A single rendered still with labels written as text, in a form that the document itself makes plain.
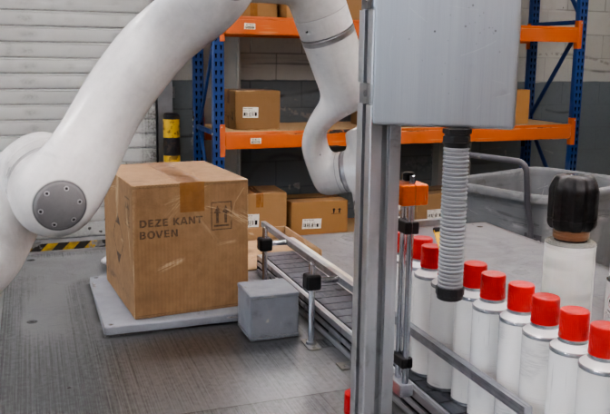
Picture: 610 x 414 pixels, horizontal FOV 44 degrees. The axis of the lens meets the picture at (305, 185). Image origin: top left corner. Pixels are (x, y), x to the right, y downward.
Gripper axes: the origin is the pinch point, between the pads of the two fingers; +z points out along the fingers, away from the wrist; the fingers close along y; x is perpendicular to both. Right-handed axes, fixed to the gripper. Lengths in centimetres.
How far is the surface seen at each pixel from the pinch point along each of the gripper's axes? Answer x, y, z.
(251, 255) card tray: 77, -2, -16
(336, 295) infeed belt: 26.0, 0.6, -2.6
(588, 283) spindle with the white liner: -16.9, 28.9, 0.2
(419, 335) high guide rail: -18.3, -4.4, 4.9
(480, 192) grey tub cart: 171, 135, -43
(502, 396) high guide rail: -38.0, -4.4, 12.3
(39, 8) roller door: 358, -48, -205
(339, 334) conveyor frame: 12.5, -4.9, 4.8
